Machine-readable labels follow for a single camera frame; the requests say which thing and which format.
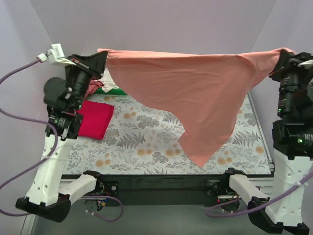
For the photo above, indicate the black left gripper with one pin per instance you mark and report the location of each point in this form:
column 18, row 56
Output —
column 86, row 66

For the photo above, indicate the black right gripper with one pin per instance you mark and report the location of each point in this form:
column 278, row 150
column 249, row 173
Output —
column 290, row 67

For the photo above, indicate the salmon pink t-shirt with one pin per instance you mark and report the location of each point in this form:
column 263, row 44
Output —
column 205, row 92

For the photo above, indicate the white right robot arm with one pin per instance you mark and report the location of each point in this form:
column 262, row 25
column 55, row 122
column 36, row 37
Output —
column 292, row 137

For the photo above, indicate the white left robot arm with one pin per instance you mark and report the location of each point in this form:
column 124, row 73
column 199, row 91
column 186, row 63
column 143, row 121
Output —
column 63, row 97

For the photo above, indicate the dusty pink crumpled t-shirt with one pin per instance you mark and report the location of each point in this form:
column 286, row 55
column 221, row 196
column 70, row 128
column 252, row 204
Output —
column 94, row 85

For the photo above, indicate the white crumpled t-shirt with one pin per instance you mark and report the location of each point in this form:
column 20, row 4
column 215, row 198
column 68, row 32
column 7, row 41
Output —
column 107, row 82

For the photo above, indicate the green plastic bin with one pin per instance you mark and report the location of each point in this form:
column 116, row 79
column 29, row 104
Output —
column 111, row 92

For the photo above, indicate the folded magenta t-shirt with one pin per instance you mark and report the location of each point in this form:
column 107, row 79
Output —
column 96, row 118

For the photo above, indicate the floral patterned table mat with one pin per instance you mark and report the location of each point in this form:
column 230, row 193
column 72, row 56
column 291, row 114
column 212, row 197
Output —
column 141, row 140

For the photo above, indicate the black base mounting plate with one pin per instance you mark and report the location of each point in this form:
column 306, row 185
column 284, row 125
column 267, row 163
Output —
column 165, row 189

